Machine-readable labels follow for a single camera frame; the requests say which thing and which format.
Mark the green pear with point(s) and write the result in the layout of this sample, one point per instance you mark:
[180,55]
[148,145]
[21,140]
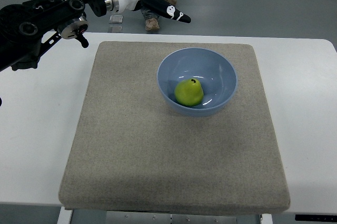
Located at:
[189,92]

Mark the blue bowl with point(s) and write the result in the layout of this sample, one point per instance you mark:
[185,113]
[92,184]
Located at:
[216,74]

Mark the person in dark jeans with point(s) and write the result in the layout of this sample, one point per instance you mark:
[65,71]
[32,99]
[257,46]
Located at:
[151,18]

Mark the upper metal floor plate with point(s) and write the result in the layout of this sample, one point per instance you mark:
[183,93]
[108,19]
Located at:
[116,19]

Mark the metal floor plate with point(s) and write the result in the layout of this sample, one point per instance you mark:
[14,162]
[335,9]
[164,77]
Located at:
[116,19]
[115,29]

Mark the lower metal floor plate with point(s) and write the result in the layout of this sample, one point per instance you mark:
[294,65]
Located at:
[115,29]

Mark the beige fabric mat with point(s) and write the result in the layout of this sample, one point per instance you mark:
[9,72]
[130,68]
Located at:
[132,152]

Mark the metal table frame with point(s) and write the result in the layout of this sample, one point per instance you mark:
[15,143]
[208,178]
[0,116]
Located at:
[97,216]

